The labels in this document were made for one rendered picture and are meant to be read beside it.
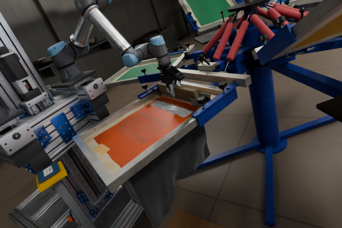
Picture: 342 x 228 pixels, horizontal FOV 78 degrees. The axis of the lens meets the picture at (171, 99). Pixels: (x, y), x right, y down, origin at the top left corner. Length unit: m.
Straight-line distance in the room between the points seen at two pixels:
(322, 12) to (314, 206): 1.41
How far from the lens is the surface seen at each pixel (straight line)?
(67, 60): 1.50
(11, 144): 1.23
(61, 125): 1.44
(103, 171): 0.96
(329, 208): 1.90
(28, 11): 5.40
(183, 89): 1.18
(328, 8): 0.75
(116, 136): 1.22
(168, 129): 1.08
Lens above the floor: 1.52
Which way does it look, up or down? 24 degrees down
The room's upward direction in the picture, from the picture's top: 19 degrees counter-clockwise
